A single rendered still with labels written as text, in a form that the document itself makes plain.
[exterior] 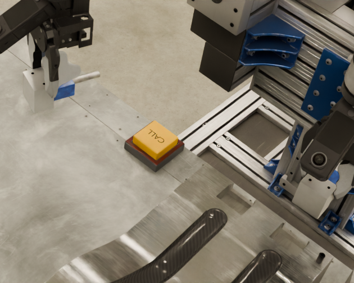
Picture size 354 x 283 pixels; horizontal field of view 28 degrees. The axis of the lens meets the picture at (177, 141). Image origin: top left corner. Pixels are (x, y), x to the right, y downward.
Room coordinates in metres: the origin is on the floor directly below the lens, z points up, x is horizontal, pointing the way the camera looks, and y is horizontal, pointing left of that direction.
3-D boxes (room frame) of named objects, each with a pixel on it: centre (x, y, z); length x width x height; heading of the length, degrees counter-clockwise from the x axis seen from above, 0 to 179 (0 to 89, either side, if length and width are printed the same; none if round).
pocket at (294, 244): (0.67, -0.21, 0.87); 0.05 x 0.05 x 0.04; 58
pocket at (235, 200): (0.73, -0.12, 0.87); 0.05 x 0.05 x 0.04; 58
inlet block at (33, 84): (0.86, 0.21, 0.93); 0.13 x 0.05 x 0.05; 129
